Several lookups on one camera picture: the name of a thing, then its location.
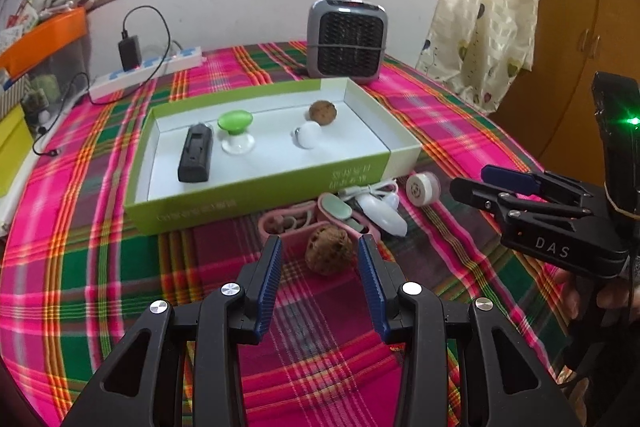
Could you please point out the grey black space heater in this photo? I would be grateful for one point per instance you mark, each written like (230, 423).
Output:
(346, 38)

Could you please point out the yellow shoe box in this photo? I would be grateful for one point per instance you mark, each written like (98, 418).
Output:
(15, 144)

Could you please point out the green white cardboard box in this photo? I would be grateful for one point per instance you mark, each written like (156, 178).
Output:
(363, 145)

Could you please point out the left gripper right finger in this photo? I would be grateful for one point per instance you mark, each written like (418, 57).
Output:
(502, 382)

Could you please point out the black power adapter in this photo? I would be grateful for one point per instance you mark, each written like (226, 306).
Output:
(129, 52)

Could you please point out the black rectangular device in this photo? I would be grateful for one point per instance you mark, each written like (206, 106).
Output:
(194, 161)

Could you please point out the white grey handheld device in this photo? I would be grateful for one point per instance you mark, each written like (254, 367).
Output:
(382, 215)

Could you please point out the white ball gadget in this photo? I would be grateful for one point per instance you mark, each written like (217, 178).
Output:
(308, 135)

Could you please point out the cream patterned curtain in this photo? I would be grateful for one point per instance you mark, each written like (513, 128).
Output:
(476, 48)

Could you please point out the pink green earphone case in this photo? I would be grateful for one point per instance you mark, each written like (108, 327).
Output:
(343, 216)

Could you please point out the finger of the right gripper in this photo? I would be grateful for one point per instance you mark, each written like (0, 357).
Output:
(545, 185)
(495, 200)

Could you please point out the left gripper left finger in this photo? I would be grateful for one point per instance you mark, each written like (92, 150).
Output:
(141, 382)

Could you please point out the striped grey box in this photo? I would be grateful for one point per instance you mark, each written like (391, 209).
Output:
(14, 94)

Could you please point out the person right hand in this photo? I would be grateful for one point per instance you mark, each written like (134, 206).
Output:
(615, 294)

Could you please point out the white blue power strip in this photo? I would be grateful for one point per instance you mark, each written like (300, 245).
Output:
(152, 68)

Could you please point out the brown walnut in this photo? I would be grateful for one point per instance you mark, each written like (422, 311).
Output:
(329, 251)
(322, 112)

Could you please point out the green cap white stand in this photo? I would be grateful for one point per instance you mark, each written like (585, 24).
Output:
(235, 138)

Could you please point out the orange storage bin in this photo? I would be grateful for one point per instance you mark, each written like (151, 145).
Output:
(44, 41)

